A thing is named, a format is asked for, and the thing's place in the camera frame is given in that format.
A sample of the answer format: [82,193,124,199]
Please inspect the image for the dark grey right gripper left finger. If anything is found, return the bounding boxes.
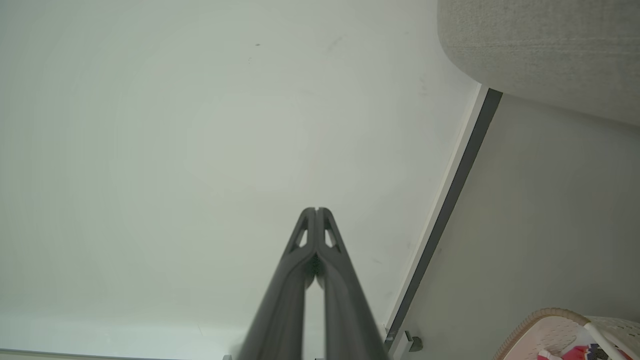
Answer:
[239,207,318,360]

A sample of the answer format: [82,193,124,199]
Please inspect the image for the white plastic laundry basket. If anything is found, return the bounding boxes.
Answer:
[492,308,640,360]

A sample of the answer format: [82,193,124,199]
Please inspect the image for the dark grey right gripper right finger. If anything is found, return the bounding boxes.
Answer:
[317,207,392,360]

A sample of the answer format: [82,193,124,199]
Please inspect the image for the red and white garment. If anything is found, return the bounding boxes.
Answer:
[537,344,591,360]

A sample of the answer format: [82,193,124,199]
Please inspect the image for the grey fabric sofa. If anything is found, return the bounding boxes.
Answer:
[437,0,640,127]

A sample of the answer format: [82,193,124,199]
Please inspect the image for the black partition base strip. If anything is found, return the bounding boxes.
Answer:
[385,86,504,346]

